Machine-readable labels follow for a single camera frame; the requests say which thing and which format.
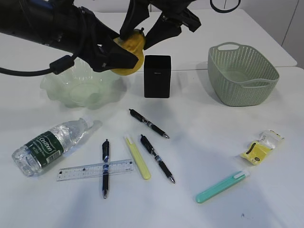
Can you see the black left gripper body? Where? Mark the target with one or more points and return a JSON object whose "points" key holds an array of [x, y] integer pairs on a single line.
{"points": [[77, 30]]}

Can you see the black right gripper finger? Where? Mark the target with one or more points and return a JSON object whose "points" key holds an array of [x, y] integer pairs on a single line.
{"points": [[137, 12], [164, 28]]}

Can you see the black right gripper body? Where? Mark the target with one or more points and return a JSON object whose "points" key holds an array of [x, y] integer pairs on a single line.
{"points": [[176, 12]]}

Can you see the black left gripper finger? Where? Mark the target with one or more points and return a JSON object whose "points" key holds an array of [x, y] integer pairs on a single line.
{"points": [[103, 39], [102, 58]]}

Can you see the yellow pear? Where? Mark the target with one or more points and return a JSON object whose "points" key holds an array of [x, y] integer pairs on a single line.
{"points": [[134, 44]]}

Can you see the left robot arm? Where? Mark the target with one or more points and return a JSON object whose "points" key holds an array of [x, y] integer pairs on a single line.
{"points": [[32, 20]]}

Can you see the black square pen holder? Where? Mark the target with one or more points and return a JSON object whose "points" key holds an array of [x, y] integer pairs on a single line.
{"points": [[157, 76]]}

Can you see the green glass wavy plate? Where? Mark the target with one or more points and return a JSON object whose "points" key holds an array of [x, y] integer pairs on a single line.
{"points": [[80, 86]]}

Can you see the black pen upper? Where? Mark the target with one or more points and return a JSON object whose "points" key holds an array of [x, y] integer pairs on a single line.
{"points": [[142, 119]]}

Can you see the green plastic woven basket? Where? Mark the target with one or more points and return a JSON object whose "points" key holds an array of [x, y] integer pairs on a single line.
{"points": [[240, 75]]}

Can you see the black pen middle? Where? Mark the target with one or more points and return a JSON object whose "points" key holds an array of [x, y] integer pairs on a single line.
{"points": [[150, 149]]}

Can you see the black pen on ruler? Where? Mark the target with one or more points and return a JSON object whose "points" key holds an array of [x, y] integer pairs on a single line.
{"points": [[105, 183]]}

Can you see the transparent plastic ruler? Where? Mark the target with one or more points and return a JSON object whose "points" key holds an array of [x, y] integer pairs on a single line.
{"points": [[95, 170]]}

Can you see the yellow utility knife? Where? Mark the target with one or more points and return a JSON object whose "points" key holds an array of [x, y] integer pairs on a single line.
{"points": [[137, 157]]}

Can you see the clear plastic water bottle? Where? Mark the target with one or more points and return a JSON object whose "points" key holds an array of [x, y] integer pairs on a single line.
{"points": [[39, 152]]}

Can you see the teal utility knife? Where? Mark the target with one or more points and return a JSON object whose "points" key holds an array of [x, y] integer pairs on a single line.
{"points": [[221, 186]]}

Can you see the crumpled yellow white wrapper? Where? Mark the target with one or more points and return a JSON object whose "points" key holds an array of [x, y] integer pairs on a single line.
{"points": [[258, 150]]}

